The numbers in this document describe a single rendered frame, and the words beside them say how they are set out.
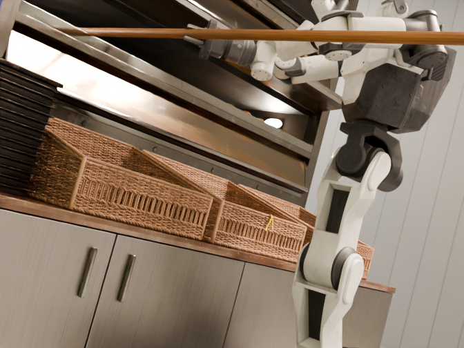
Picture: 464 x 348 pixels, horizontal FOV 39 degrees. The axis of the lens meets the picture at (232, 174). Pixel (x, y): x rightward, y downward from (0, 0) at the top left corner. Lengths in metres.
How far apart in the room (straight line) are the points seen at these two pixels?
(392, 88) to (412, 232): 2.88
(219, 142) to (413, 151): 2.42
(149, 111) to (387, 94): 0.97
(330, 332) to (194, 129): 1.11
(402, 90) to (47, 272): 1.19
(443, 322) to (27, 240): 3.49
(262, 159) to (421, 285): 2.03
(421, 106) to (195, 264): 0.88
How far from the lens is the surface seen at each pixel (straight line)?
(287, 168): 3.34
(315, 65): 2.40
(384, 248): 5.01
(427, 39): 1.58
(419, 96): 2.19
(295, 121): 3.61
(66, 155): 1.90
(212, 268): 2.20
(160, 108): 2.67
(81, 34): 2.41
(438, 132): 5.03
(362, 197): 2.07
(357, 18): 1.95
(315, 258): 2.09
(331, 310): 2.07
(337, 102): 3.38
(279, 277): 2.51
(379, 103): 2.12
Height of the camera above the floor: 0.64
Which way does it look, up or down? 5 degrees up
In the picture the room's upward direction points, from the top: 15 degrees clockwise
